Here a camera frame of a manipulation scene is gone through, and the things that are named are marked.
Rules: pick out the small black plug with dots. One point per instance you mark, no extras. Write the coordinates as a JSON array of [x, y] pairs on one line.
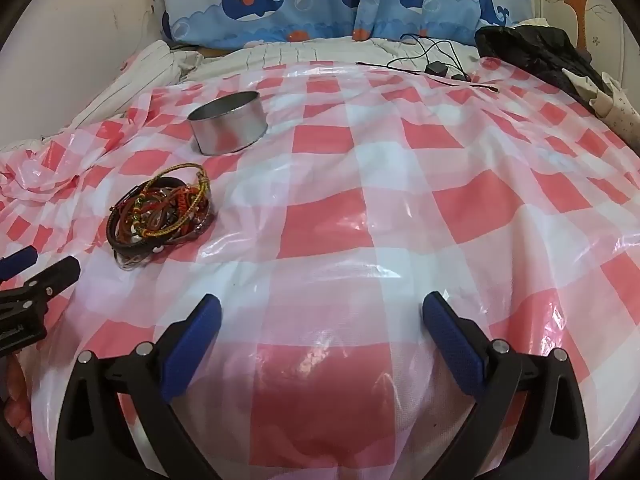
[[459, 78]]

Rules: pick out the cream cloth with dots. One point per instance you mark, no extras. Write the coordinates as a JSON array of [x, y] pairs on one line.
[[532, 22]]

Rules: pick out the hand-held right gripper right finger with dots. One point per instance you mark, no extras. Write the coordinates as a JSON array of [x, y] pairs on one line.
[[452, 345]]

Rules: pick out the pink checkered plastic tablecloth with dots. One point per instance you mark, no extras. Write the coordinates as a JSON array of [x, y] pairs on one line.
[[380, 210]]

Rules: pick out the black power adapter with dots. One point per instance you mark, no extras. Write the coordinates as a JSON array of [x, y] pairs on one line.
[[436, 70]]

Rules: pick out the white striped blanket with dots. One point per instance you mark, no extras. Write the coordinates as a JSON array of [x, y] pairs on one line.
[[150, 67]]

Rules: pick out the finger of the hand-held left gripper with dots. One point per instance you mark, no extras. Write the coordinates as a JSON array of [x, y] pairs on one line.
[[19, 261], [57, 272]]

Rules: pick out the white dotted cloth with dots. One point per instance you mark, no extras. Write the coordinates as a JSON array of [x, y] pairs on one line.
[[615, 102]]

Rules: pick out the round metal tin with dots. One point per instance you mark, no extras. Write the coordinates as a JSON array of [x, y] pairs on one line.
[[227, 125]]

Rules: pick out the black jacket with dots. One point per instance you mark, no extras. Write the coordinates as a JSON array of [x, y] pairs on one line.
[[540, 55]]

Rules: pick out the large whale print pillow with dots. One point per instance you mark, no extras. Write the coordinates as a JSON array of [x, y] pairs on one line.
[[250, 5]]

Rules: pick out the person's left hand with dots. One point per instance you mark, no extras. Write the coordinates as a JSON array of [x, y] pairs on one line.
[[14, 397]]

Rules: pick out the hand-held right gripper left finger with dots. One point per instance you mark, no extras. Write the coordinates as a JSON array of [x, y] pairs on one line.
[[192, 345]]

